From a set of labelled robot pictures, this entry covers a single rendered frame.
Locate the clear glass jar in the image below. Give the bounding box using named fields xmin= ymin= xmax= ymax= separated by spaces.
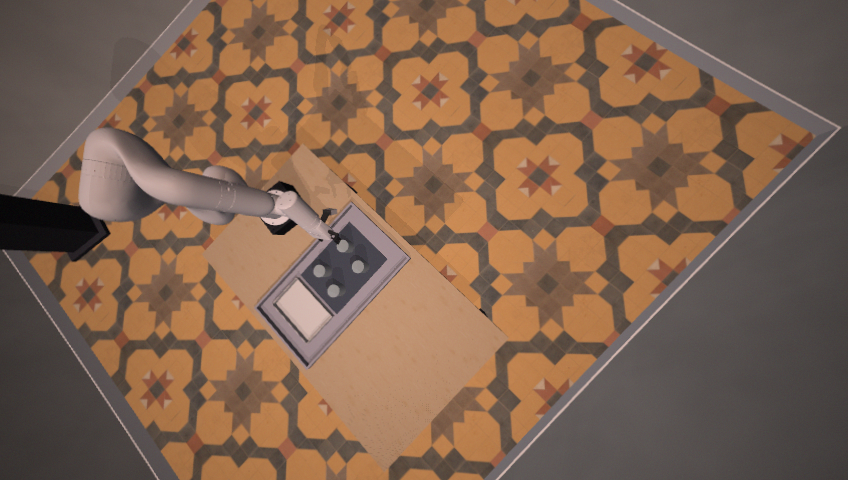
xmin=327 ymin=284 xmax=346 ymax=297
xmin=352 ymin=260 xmax=369 ymax=273
xmin=313 ymin=265 xmax=332 ymax=277
xmin=337 ymin=240 xmax=354 ymax=253

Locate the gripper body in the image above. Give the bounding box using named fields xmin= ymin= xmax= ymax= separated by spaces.
xmin=305 ymin=220 xmax=333 ymax=240

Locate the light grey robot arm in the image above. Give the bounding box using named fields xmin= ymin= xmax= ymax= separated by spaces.
xmin=79 ymin=128 xmax=337 ymax=230

